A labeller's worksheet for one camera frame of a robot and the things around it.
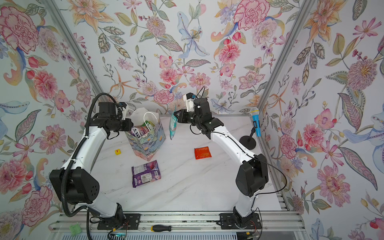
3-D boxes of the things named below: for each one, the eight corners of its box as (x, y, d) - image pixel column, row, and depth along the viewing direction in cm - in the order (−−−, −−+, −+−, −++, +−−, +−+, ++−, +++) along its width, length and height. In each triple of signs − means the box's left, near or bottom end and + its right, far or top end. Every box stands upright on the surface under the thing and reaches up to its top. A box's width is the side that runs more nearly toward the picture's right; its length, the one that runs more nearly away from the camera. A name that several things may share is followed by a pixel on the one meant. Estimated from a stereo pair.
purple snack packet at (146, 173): (134, 187, 86) (132, 186, 84) (132, 168, 94) (131, 167, 92) (161, 178, 90) (160, 177, 88) (157, 161, 97) (157, 159, 95)
